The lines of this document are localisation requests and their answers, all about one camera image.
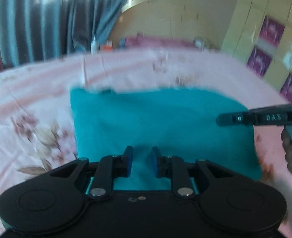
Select bedside clutter items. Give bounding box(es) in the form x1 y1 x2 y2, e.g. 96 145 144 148
91 36 113 54

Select blue grey curtain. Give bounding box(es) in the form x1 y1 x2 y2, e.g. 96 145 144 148
0 0 126 67

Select cream wardrobe with posters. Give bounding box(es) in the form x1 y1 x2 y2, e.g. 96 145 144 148
221 0 292 102

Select pink pillow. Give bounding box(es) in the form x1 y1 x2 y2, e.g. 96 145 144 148
119 33 196 48

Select cream round headboard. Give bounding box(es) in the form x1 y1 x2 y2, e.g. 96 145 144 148
109 0 235 48

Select pink floral bed sheet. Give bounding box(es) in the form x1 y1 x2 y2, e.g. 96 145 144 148
0 49 292 237

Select teal long sleeve sweatshirt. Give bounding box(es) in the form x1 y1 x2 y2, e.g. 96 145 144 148
70 88 262 190

